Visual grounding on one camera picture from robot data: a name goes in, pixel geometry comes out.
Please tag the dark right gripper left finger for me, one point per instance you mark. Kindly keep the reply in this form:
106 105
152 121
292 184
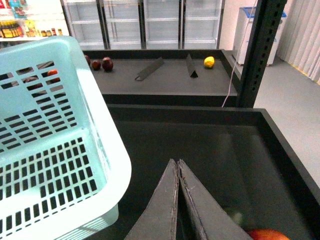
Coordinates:
159 219

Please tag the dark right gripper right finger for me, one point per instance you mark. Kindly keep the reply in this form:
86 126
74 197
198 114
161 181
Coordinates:
208 219

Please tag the light blue plastic basket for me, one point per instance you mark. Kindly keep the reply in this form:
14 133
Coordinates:
63 164

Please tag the dark red apple right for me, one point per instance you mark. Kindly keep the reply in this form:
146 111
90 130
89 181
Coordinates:
107 64

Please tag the dark red apple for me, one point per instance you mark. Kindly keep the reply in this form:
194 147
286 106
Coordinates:
107 64
88 59

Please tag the dark red apple back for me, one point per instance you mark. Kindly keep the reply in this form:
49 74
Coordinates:
88 59

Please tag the red orange mango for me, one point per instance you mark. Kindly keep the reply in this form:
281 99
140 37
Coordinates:
266 234

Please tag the black near display tray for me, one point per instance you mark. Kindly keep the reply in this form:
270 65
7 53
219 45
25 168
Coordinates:
239 155

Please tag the black display tray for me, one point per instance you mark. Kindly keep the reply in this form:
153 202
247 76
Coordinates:
170 84
239 155

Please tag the black far display tray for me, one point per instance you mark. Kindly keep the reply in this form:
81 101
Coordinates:
170 84

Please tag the triangular black metal divider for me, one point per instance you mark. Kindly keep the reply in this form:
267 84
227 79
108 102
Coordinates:
191 67

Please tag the flat black metal divider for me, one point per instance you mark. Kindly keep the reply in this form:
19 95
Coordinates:
151 68

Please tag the yellow lemon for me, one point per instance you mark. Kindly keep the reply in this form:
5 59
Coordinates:
209 62

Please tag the small dark red fruit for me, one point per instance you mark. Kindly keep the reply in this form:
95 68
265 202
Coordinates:
96 65

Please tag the orange red fruit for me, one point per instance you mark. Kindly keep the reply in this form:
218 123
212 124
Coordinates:
53 72

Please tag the dark plum front left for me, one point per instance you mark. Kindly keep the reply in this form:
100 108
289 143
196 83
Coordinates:
30 79

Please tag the glass door display fridge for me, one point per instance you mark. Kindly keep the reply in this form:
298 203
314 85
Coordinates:
144 24

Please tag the shelf with bottled goods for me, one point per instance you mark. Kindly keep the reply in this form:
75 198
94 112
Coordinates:
24 21

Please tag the black perforated metal post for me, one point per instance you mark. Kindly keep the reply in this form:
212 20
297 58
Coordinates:
266 20

